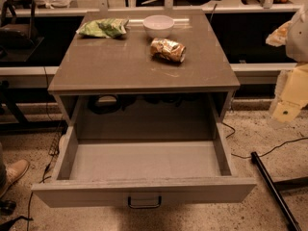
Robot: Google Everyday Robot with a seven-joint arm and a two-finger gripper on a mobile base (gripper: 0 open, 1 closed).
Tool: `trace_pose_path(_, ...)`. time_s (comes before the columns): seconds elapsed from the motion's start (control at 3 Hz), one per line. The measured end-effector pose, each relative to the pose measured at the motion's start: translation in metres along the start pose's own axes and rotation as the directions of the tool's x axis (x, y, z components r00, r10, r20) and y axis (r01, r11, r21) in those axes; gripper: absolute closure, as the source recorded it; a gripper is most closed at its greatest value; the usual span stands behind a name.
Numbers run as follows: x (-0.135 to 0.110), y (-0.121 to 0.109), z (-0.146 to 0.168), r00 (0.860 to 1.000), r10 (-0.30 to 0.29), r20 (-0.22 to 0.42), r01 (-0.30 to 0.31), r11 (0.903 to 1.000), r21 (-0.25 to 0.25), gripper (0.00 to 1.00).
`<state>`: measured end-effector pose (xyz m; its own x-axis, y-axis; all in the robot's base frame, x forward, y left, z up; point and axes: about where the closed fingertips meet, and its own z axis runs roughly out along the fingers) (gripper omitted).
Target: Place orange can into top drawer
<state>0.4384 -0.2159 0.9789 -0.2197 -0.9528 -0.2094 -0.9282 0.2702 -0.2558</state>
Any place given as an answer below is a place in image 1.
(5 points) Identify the black floor cable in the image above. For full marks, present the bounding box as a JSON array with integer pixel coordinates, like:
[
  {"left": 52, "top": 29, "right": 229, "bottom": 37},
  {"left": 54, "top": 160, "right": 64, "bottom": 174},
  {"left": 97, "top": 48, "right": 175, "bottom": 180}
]
[{"left": 222, "top": 121, "right": 308, "bottom": 160}]

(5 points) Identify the grey cabinet with top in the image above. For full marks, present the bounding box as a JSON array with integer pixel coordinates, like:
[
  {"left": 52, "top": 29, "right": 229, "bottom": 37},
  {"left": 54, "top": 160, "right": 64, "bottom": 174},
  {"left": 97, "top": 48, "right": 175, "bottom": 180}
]
[{"left": 49, "top": 10, "right": 239, "bottom": 141}]

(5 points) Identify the tan shoe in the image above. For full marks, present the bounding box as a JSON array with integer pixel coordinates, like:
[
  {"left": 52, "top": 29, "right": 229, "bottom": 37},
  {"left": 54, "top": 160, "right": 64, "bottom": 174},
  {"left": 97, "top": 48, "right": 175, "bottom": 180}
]
[{"left": 0, "top": 159, "right": 30, "bottom": 198}]

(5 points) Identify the black chair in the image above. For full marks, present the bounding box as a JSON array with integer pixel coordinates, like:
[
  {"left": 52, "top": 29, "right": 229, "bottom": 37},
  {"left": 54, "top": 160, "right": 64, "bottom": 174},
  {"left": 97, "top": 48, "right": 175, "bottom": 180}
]
[{"left": 0, "top": 0, "right": 43, "bottom": 63}]

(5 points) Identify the black metal stand leg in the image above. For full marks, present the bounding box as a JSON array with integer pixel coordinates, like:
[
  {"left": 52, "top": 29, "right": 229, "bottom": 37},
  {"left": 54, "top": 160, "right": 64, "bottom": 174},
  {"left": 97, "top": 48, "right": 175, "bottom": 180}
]
[{"left": 251, "top": 152, "right": 301, "bottom": 231}]

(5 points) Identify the crushed orange soda can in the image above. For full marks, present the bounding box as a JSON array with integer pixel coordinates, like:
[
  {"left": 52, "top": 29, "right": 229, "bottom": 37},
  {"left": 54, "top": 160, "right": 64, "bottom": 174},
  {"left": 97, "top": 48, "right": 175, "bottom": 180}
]
[{"left": 150, "top": 38, "right": 186, "bottom": 63}]

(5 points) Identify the green chip bag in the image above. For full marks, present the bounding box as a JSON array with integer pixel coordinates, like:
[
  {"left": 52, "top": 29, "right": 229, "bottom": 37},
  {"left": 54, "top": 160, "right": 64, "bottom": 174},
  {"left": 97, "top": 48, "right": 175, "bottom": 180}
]
[{"left": 76, "top": 18, "right": 129, "bottom": 39}]

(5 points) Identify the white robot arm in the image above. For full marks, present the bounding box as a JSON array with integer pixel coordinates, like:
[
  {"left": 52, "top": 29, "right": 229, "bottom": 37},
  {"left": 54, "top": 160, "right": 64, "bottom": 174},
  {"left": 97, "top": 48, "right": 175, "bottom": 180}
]
[{"left": 266, "top": 5, "right": 308, "bottom": 127}]

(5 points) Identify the black drawer handle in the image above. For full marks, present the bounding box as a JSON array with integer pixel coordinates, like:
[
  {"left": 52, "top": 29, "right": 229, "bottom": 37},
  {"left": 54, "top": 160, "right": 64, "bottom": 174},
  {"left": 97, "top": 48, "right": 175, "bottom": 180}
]
[{"left": 127, "top": 196, "right": 162, "bottom": 210}]

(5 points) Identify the white ceramic bowl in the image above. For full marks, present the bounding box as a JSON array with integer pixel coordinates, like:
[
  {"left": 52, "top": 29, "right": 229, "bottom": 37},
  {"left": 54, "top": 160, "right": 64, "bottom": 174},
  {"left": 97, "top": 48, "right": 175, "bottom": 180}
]
[{"left": 142, "top": 15, "right": 174, "bottom": 39}]

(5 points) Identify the open grey top drawer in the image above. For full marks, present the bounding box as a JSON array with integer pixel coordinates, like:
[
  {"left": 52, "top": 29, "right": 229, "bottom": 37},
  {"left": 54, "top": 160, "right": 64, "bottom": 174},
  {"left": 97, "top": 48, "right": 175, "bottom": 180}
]
[{"left": 31, "top": 93, "right": 258, "bottom": 209}]

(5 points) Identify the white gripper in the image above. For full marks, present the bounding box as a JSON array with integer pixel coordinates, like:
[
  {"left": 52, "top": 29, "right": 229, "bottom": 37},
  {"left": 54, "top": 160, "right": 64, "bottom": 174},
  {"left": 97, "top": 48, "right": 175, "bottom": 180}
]
[{"left": 266, "top": 20, "right": 308, "bottom": 129}]

